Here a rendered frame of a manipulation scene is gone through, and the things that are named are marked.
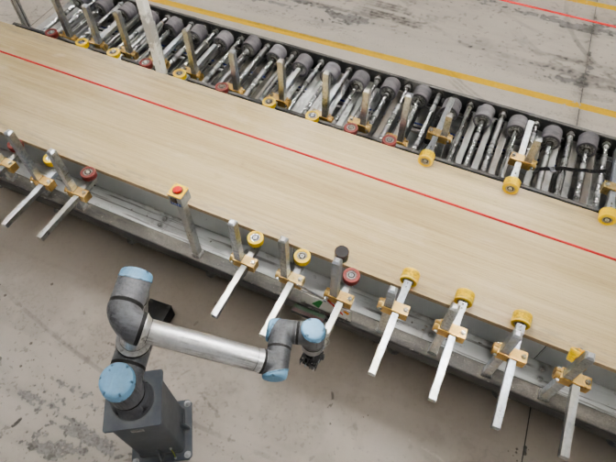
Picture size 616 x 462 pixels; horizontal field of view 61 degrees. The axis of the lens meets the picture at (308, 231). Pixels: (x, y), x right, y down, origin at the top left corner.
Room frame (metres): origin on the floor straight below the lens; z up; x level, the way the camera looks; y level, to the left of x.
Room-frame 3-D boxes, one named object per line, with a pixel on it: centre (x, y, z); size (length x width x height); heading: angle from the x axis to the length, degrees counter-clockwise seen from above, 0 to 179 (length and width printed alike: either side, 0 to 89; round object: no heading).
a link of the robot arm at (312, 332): (0.81, -0.02, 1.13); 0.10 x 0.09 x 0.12; 84
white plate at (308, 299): (1.12, -0.08, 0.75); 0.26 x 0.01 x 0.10; 65
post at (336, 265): (1.13, -0.12, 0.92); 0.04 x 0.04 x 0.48; 65
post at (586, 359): (0.71, -1.03, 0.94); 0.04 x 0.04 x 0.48; 65
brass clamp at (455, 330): (0.91, -0.60, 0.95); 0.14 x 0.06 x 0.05; 65
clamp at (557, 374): (0.70, -1.05, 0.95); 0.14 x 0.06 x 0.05; 65
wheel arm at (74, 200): (1.65, 1.25, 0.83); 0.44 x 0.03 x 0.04; 155
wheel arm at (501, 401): (0.74, -0.81, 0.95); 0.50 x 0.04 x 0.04; 155
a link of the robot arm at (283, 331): (0.81, 0.10, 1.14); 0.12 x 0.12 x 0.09; 84
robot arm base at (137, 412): (0.72, 0.80, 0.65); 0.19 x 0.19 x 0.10
